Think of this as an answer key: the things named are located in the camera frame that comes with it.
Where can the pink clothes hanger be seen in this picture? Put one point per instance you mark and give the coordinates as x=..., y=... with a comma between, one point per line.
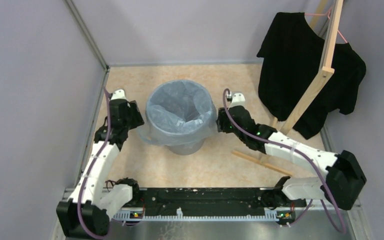
x=315, y=18

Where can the grey plastic trash bin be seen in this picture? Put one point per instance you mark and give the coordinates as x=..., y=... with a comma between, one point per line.
x=185, y=149

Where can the grey slotted cable duct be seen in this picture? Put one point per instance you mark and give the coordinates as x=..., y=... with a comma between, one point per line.
x=126, y=216

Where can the light blue plastic trash bag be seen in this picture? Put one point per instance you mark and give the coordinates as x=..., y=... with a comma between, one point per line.
x=178, y=112

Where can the black t-shirt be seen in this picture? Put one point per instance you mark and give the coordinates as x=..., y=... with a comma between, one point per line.
x=291, y=53

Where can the wooden clothes stand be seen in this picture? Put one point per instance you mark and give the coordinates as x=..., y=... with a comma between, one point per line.
x=325, y=71

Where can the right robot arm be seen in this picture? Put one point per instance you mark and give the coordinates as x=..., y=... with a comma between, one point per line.
x=339, y=178

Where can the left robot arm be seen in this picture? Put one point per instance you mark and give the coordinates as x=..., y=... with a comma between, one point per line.
x=86, y=214

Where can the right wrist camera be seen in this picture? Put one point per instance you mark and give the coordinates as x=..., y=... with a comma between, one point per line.
x=235, y=99

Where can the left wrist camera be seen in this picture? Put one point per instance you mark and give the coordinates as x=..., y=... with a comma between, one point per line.
x=118, y=94

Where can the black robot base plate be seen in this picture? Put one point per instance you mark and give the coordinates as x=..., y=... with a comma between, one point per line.
x=210, y=202

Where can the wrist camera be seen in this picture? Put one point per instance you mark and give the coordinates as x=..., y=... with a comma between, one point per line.
x=235, y=99
x=118, y=94

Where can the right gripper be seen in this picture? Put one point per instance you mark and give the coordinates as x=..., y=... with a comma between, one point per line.
x=221, y=122

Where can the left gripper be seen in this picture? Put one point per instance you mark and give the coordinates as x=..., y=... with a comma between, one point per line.
x=133, y=110

